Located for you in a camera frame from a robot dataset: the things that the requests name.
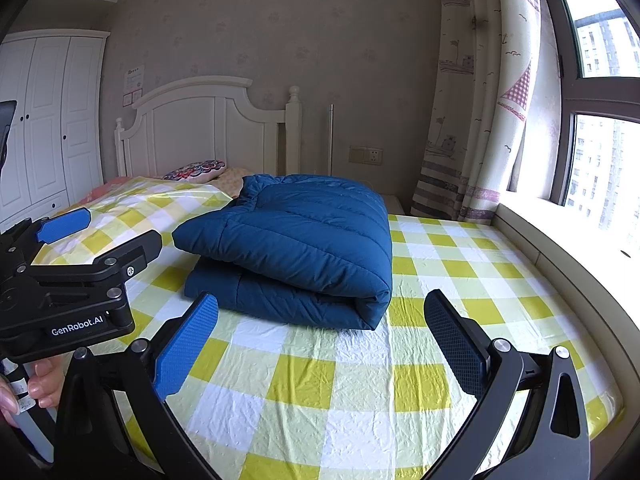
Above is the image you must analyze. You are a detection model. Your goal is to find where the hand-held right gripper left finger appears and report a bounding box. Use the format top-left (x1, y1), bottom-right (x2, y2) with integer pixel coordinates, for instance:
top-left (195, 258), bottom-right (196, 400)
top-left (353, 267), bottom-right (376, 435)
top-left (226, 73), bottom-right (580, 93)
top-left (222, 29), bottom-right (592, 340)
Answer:
top-left (52, 292), bottom-right (221, 480)

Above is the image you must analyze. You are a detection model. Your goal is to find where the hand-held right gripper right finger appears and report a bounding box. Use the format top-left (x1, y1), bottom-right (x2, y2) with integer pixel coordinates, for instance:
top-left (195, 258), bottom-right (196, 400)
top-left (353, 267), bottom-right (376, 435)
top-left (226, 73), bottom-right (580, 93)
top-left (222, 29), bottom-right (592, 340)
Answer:
top-left (422, 289), bottom-right (591, 480)

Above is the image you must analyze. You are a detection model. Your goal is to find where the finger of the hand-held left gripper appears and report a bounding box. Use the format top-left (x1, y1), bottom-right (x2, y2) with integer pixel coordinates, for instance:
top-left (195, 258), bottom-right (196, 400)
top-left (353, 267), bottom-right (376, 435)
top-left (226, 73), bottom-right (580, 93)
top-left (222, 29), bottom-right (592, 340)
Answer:
top-left (32, 230), bottom-right (163, 286)
top-left (0, 206), bottom-right (92, 271)

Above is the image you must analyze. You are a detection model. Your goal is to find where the blue quilted jacket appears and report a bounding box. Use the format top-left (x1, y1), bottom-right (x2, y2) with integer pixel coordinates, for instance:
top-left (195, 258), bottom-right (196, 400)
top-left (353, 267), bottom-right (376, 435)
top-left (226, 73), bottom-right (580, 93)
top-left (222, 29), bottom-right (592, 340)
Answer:
top-left (171, 174), bottom-right (393, 331)

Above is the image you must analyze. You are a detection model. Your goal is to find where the person's left hand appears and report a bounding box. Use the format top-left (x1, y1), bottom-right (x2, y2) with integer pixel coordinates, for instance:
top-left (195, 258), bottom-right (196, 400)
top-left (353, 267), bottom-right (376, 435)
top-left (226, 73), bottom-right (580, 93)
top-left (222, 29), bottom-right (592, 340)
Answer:
top-left (0, 359), bottom-right (65, 428)

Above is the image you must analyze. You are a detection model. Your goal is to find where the pink quilt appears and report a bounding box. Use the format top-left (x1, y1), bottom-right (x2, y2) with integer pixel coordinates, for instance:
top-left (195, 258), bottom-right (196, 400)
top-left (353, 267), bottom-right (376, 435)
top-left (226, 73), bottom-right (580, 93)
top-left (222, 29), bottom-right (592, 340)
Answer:
top-left (82, 175), bottom-right (151, 201)

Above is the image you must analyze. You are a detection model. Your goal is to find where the white wardrobe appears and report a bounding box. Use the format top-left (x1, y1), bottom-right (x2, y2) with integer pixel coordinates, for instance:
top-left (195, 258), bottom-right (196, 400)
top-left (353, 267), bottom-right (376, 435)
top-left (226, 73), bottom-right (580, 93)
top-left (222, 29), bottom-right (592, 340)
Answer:
top-left (0, 30), bottom-right (111, 233)

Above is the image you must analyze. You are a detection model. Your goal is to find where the embroidered patterned pillow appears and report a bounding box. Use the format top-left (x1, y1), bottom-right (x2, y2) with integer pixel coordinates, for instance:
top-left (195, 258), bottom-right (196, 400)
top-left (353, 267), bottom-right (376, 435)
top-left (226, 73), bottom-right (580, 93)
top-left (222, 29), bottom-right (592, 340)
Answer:
top-left (161, 159), bottom-right (228, 183)

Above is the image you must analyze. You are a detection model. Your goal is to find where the yellow checked bed sheet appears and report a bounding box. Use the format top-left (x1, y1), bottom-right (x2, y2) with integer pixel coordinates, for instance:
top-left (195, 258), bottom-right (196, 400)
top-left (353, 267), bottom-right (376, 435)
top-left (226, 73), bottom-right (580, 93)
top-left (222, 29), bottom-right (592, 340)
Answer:
top-left (30, 177), bottom-right (626, 480)

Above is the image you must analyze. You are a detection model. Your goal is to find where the pink floral pillow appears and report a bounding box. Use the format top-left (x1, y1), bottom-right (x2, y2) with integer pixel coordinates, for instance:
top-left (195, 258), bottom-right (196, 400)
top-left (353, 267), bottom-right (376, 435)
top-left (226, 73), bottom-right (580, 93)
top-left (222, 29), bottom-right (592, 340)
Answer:
top-left (217, 167), bottom-right (251, 198)

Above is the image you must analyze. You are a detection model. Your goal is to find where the white wooden headboard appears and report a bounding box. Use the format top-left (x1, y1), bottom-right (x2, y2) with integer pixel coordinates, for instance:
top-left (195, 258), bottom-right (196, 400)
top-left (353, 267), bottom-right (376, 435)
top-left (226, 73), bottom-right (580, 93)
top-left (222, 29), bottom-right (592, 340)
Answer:
top-left (114, 76), bottom-right (304, 181)

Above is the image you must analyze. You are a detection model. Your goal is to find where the white nightstand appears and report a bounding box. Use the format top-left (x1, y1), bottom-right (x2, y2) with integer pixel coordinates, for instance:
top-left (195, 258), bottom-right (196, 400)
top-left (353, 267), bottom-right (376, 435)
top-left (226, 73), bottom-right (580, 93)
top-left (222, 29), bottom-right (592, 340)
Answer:
top-left (382, 192), bottom-right (408, 216)

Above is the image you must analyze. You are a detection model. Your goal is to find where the beige window ledge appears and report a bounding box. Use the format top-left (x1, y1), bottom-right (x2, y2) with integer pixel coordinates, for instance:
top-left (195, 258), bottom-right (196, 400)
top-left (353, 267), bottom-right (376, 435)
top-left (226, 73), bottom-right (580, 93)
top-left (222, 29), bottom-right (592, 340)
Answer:
top-left (492, 200), bottom-right (640, 411)

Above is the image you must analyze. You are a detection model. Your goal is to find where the window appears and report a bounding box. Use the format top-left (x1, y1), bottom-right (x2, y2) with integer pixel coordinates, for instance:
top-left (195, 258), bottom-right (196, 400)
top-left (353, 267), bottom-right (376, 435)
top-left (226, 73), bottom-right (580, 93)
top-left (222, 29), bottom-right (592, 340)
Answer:
top-left (532, 0), bottom-right (640, 236)

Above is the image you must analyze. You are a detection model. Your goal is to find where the printed curtain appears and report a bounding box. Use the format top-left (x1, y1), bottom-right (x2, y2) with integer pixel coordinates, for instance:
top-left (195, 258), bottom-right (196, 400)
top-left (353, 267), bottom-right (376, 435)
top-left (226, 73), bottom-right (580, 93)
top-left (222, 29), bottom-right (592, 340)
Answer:
top-left (410, 0), bottom-right (561, 221)

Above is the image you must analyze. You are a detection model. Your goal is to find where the white wall notice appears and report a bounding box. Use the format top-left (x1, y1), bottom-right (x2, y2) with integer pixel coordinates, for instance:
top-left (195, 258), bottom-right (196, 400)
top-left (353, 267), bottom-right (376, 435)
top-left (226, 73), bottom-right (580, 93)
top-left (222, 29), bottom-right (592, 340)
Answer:
top-left (122, 64), bottom-right (146, 107)

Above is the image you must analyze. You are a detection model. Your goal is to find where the beige wall socket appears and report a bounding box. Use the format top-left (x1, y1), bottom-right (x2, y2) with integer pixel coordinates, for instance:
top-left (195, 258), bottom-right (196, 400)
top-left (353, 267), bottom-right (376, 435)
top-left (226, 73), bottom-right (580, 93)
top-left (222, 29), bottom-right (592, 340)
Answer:
top-left (348, 146), bottom-right (383, 165)

